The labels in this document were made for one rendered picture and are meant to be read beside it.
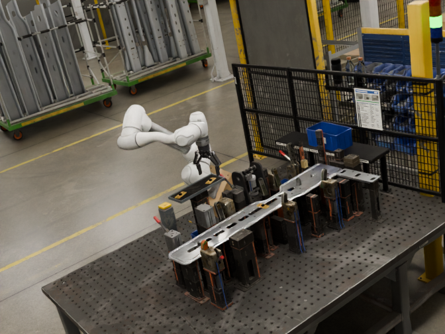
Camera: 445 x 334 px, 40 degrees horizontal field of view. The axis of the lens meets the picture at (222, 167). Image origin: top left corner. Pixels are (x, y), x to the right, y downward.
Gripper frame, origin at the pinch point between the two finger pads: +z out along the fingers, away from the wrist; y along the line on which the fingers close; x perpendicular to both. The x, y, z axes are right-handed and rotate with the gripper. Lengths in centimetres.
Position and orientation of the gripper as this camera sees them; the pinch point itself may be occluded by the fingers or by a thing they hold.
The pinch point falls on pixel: (208, 173)
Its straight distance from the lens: 389.8
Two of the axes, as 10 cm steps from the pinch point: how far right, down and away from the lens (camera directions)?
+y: 8.5, 0.5, -5.2
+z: 1.9, 9.0, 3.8
